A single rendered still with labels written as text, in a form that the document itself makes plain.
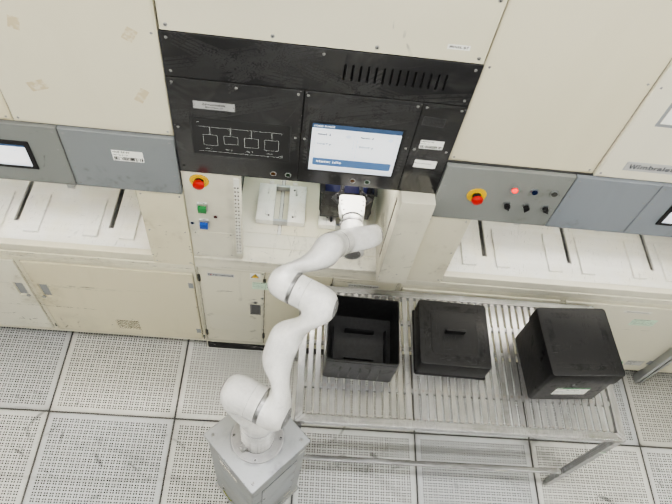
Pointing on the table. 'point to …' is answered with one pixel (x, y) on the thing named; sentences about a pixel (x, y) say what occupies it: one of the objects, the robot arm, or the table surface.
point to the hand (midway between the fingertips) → (351, 187)
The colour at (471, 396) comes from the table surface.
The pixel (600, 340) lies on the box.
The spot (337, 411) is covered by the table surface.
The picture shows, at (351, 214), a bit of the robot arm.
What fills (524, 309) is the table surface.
